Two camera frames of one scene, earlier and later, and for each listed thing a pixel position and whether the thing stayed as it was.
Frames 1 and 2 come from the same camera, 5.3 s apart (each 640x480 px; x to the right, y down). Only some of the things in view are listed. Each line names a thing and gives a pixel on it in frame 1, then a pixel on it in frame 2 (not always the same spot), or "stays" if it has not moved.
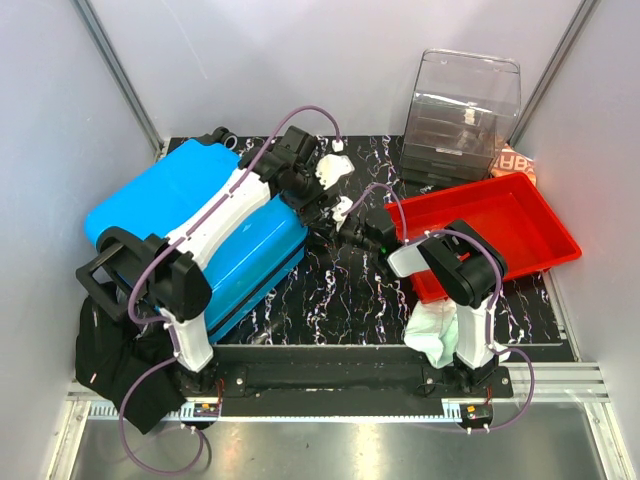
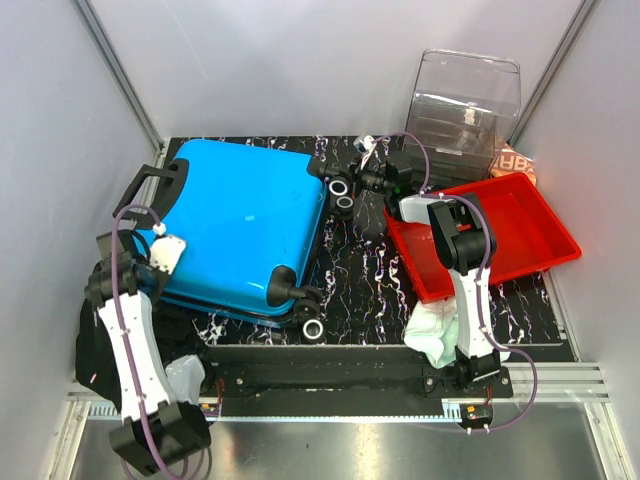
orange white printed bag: x=509 y=161 stays
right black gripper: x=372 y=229 -> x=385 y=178
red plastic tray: x=507 y=209 stays
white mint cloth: x=433 y=328 stays
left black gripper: x=309 y=206 -> x=162 y=273
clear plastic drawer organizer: x=462 y=109 stays
